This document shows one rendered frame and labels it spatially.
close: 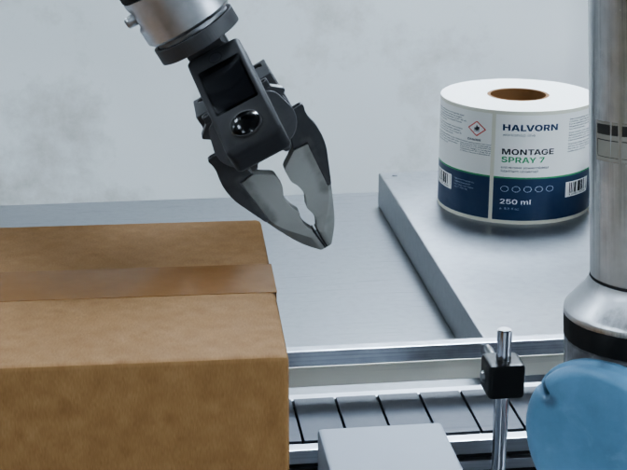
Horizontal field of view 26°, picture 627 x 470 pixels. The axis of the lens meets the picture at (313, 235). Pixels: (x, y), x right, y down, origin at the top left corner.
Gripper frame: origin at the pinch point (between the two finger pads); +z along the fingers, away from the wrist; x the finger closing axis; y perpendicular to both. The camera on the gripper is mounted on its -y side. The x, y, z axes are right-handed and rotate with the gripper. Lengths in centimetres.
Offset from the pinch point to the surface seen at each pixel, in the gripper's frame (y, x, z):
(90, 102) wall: 322, 57, 36
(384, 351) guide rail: -4.1, 0.2, 10.1
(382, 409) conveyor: 2.4, 3.5, 18.0
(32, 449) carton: -40.9, 16.5, -12.5
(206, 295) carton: -31.8, 5.7, -11.8
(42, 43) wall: 325, 59, 13
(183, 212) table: 79, 19, 14
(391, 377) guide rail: 3.4, 1.3, 16.1
